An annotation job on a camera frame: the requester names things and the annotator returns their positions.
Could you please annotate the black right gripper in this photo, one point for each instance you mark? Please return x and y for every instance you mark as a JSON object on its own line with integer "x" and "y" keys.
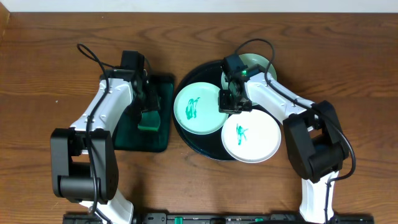
{"x": 224, "y": 107}

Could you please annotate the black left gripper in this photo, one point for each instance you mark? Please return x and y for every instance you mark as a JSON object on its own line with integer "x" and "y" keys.
{"x": 152, "y": 101}

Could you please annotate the green scrubbing sponge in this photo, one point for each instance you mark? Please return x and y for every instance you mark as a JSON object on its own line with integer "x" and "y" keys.
{"x": 150, "y": 121}

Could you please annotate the mint green plate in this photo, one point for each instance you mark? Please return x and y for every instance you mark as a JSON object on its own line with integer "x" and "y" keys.
{"x": 196, "y": 108}

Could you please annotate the white plate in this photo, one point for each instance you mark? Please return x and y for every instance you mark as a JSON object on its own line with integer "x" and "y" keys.
{"x": 251, "y": 137}

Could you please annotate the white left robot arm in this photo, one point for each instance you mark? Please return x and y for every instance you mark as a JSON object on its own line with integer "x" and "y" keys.
{"x": 84, "y": 166}

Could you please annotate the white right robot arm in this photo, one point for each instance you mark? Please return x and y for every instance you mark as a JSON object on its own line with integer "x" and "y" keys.
{"x": 316, "y": 148}

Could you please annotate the dark green rectangular water tray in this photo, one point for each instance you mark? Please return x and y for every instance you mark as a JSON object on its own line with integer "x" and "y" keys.
{"x": 132, "y": 132}

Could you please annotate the round black serving tray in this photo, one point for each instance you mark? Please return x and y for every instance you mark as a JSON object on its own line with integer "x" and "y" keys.
{"x": 209, "y": 145}

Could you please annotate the pale green rear plate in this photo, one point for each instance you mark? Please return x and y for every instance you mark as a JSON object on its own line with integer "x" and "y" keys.
{"x": 261, "y": 63}

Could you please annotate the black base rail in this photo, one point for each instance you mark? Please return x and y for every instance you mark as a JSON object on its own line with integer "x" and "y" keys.
{"x": 163, "y": 218}

